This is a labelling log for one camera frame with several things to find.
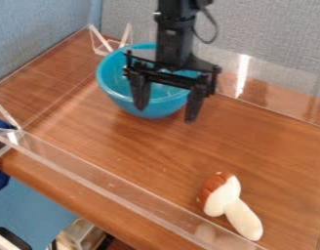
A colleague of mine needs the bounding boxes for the blue plastic bowl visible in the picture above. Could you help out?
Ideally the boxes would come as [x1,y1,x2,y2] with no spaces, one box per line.
[96,42,189,119]

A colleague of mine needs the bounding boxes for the black object at bottom left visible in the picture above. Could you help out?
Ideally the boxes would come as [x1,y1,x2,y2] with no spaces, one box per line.
[0,228,32,250]

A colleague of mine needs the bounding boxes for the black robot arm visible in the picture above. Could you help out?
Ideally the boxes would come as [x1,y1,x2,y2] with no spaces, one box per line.
[124,0,223,122]

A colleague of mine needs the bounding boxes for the toy mushroom brown cap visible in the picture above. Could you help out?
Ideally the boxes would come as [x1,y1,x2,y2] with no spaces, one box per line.
[197,172,263,241]

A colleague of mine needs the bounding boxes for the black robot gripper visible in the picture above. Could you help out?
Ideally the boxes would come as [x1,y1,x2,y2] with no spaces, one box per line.
[124,29,221,123]

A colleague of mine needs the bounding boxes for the clear acrylic table barrier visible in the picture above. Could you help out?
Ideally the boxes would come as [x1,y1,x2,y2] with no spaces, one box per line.
[0,30,320,250]

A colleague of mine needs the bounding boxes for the grey box under table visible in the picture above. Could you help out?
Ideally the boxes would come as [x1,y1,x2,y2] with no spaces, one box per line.
[45,218,107,250]

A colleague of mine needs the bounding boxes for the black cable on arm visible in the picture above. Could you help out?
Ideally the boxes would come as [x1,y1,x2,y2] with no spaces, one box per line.
[191,6,220,45]

